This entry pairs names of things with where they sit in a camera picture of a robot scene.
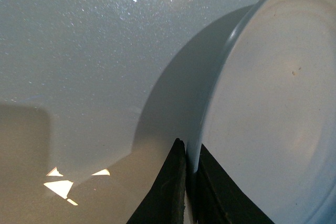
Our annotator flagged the white round plate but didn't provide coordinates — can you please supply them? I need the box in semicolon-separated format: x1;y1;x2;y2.
187;0;335;223

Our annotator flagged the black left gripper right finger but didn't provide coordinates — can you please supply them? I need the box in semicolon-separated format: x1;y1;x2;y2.
186;145;273;223

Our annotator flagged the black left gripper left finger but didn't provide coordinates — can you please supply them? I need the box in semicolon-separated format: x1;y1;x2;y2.
127;138;186;223

